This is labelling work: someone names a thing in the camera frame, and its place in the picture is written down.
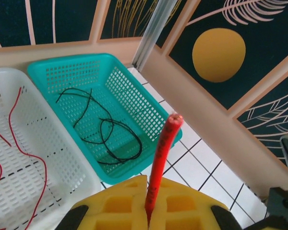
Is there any teal plastic basket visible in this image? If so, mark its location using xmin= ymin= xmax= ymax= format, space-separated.
xmin=26 ymin=53 xmax=183 ymax=185

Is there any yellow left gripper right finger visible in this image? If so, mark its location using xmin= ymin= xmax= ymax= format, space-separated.
xmin=149 ymin=177 xmax=242 ymax=230

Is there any black wire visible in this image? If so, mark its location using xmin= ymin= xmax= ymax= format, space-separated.
xmin=97 ymin=117 xmax=144 ymax=166
xmin=55 ymin=87 xmax=144 ymax=161
xmin=73 ymin=88 xmax=116 ymax=146

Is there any aluminium frame post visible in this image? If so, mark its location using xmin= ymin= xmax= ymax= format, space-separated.
xmin=133 ymin=0 xmax=180 ymax=71

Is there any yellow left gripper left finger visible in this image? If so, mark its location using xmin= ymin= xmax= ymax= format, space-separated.
xmin=56 ymin=174 xmax=150 ymax=230

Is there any white plastic basket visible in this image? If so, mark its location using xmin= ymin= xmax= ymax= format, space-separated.
xmin=0 ymin=67 xmax=101 ymax=230

